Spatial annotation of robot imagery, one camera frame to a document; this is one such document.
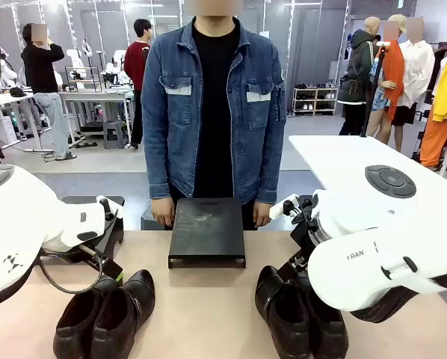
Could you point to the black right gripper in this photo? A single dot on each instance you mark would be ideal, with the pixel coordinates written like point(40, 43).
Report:
point(302, 243)

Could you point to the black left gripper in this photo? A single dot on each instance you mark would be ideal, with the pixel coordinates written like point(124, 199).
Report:
point(64, 256)

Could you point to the person's right forearm denim sleeve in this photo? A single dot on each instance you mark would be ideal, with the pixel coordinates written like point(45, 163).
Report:
point(158, 164)

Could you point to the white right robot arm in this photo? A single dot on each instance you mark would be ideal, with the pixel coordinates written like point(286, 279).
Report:
point(358, 261)

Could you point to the person's left forearm denim sleeve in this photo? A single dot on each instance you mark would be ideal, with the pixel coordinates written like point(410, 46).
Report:
point(270, 168)

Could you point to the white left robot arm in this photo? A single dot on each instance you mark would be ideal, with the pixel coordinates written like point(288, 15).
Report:
point(14, 217)

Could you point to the black metal shoe stand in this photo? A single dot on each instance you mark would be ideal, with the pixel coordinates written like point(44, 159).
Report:
point(115, 233)
point(208, 232)

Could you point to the person in denim jacket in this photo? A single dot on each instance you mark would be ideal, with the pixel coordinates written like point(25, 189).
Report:
point(212, 112)

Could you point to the person in red sweater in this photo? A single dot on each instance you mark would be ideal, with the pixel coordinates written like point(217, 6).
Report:
point(135, 63)

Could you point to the person in black sweater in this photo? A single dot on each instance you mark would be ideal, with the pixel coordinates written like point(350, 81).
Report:
point(42, 71)

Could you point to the person's left hand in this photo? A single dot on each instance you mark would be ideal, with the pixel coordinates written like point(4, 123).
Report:
point(262, 215)

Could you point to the person's right hand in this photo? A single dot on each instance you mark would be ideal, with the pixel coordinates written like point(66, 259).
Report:
point(163, 213)

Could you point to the grey plastic stool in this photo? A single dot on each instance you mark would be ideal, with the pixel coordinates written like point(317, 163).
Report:
point(148, 220)

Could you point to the large white table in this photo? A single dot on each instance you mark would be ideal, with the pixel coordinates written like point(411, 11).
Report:
point(339, 157)

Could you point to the grey step stool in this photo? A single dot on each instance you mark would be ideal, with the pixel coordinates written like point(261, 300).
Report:
point(115, 134)

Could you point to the wooden shoe rack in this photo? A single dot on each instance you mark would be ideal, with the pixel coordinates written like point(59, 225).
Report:
point(315, 101)

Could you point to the white background desk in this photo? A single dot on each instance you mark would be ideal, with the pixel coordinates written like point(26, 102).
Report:
point(96, 95)

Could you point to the mannequin in dark jacket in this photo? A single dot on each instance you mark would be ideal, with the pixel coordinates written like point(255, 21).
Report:
point(358, 71)

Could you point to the mannequin in orange garment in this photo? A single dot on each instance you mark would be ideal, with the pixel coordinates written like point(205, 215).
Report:
point(391, 75)

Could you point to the mannequin in white shirt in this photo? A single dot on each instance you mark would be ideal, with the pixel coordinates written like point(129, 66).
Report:
point(418, 71)

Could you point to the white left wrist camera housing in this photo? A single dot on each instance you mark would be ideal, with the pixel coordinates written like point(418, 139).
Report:
point(113, 205)

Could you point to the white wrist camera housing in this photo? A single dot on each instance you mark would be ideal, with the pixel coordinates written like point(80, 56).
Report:
point(113, 205)
point(279, 209)

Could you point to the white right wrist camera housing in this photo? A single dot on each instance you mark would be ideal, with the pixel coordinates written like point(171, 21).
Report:
point(279, 209)

